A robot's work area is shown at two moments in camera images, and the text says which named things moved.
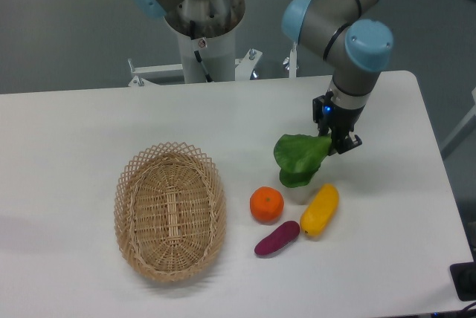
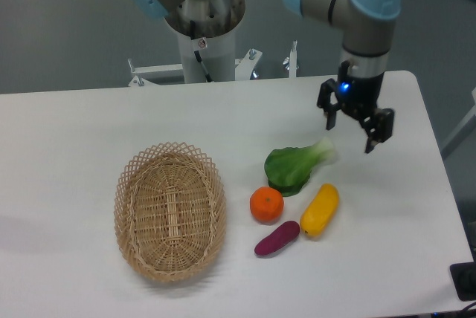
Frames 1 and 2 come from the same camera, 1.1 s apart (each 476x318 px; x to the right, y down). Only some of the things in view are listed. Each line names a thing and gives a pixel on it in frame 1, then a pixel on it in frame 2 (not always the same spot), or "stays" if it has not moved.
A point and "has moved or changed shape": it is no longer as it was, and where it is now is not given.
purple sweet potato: x=285 y=233 stays
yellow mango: x=320 y=210 stays
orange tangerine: x=266 y=203 stays
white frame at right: x=469 y=117 stays
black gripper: x=338 y=117 to x=358 y=96
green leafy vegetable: x=299 y=157 has moved or changed shape
